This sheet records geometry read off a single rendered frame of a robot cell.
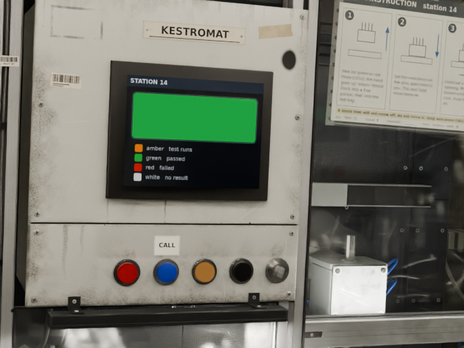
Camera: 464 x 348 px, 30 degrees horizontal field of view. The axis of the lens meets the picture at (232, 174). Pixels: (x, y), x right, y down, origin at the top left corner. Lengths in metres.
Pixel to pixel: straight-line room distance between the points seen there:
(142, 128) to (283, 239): 0.29
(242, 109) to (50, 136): 0.29
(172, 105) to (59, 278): 0.30
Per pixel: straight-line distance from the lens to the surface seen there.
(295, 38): 1.37
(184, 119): 1.28
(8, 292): 1.29
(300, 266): 1.40
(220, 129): 1.29
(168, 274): 1.31
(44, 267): 1.28
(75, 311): 1.27
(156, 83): 1.27
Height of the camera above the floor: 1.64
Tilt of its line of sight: 3 degrees down
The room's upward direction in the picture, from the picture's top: 3 degrees clockwise
